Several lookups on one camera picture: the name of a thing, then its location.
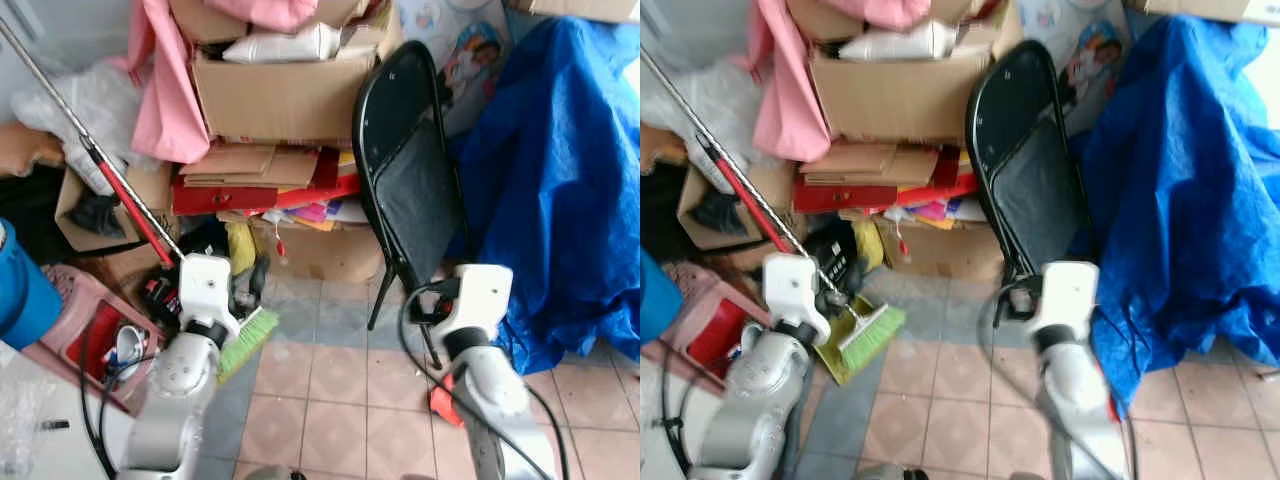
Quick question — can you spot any black plastic bag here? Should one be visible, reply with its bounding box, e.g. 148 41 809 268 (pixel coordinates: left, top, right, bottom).
803 220 863 273
178 218 233 263

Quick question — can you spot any yellow plastic bag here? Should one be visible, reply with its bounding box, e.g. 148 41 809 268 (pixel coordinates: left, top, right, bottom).
225 221 259 277
851 219 887 272

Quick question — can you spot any yellow-green dustpan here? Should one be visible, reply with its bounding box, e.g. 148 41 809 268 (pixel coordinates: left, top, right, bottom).
813 318 885 387

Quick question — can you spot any closed brown cardboard box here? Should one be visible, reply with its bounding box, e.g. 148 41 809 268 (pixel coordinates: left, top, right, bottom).
878 212 1007 282
248 214 387 284

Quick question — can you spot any flat red box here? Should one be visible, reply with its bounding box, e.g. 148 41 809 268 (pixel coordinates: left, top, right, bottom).
171 172 362 217
792 168 982 214

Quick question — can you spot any small red floor object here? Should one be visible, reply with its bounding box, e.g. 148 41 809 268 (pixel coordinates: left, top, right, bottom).
429 384 467 428

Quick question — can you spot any colourful paper stack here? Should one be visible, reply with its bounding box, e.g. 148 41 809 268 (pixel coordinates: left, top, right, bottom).
262 196 373 233
885 194 989 231

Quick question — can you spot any black folding chair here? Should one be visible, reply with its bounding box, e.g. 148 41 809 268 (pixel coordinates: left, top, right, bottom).
351 40 473 369
964 40 1093 303

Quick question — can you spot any white cup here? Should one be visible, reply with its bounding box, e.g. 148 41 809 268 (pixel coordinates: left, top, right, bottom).
113 323 153 369

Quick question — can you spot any flattened cardboard stack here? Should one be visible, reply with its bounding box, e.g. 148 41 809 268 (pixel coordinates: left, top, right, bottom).
799 139 943 187
179 142 323 190

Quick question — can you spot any pink plastic basket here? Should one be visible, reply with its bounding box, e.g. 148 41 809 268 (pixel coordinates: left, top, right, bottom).
20 264 173 417
640 261 773 393

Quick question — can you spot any small open cardboard box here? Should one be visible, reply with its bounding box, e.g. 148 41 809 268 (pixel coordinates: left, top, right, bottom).
54 163 177 254
677 162 798 252

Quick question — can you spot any blue tarpaulin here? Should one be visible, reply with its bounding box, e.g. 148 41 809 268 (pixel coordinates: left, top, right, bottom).
452 14 641 377
1068 14 1280 413

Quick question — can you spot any blue plastic barrel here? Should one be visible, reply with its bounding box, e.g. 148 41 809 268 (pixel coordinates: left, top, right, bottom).
640 248 685 347
0 217 64 352

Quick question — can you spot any hanging pink cloth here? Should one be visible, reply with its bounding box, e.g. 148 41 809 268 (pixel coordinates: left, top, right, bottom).
745 0 833 163
124 0 213 166

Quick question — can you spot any large open cardboard box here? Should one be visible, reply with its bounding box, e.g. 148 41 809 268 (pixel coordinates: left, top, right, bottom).
168 0 404 148
788 0 1023 144

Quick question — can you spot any clear crumpled plastic bag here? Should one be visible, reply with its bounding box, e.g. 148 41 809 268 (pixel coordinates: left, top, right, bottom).
10 58 153 195
640 58 763 193

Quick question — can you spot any children picture poster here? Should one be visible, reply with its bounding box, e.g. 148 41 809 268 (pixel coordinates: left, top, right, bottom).
1018 0 1133 138
398 0 513 138

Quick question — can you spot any white plastic sack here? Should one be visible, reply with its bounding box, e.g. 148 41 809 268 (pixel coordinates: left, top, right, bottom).
837 19 958 62
221 21 343 66

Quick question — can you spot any bundled pink cloth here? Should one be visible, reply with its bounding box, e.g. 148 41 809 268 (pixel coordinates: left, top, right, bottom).
824 0 933 32
204 0 322 34

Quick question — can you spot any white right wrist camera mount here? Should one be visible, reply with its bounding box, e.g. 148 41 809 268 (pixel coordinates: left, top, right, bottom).
440 263 514 343
1030 261 1101 339

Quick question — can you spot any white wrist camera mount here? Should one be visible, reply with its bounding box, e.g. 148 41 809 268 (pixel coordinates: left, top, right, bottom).
177 254 242 337
1030 261 1101 339
762 252 832 333
440 263 514 343

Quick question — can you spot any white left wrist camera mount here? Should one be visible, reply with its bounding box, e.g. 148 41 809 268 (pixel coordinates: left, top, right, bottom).
762 252 832 333
177 254 242 337

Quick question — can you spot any green broom with red-silver handle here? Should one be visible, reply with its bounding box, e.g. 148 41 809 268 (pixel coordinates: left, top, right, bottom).
0 16 282 383
640 48 907 373

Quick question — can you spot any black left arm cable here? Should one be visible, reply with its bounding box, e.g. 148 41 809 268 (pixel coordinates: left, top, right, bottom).
76 318 123 480
657 338 703 475

